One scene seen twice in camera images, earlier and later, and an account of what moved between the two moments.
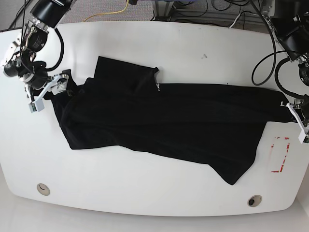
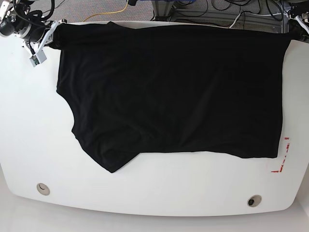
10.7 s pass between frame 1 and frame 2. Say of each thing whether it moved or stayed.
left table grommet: stayed
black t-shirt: moved
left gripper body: moved
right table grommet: stayed
